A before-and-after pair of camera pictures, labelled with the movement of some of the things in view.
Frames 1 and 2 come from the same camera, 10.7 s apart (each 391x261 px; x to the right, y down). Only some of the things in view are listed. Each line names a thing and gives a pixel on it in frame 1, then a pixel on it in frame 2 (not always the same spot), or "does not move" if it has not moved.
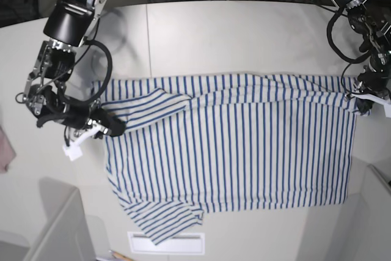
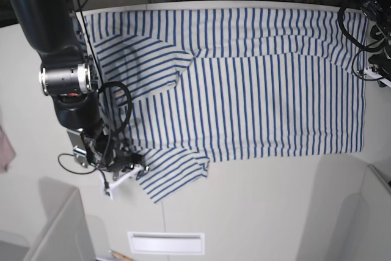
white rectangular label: x=190 y=242 does not move
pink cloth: x=7 y=153 does not move
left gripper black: x=44 y=102 to x=104 y=149
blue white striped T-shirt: x=197 y=143 to x=184 y=87
